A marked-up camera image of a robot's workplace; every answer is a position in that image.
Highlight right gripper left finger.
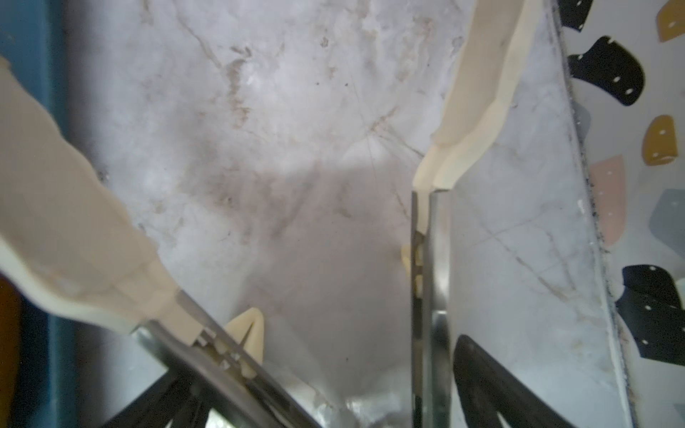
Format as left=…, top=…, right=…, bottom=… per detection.
left=103, top=370, right=210, bottom=428

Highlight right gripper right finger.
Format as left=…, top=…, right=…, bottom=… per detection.
left=453, top=335, right=572, bottom=427

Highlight cream tongs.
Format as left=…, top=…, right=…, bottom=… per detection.
left=1, top=1, right=542, bottom=427

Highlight teal tray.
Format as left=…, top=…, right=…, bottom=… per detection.
left=1, top=1, right=78, bottom=427

